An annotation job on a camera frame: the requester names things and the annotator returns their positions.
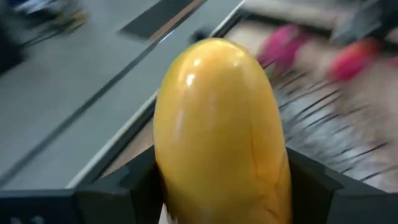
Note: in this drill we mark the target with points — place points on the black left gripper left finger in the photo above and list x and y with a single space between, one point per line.
124 202

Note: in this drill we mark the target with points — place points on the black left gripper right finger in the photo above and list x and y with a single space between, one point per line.
308 193

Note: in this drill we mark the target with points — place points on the yellow mango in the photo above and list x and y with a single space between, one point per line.
217 124

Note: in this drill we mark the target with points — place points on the red fruit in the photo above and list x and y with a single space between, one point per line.
351 60

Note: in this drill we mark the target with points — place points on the magenta pink fruit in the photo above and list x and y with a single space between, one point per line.
281 46

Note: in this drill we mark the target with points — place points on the black hazard-striped floor mat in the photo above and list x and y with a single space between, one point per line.
155 18

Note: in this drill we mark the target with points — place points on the dark floor equipment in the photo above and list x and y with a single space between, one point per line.
12 49

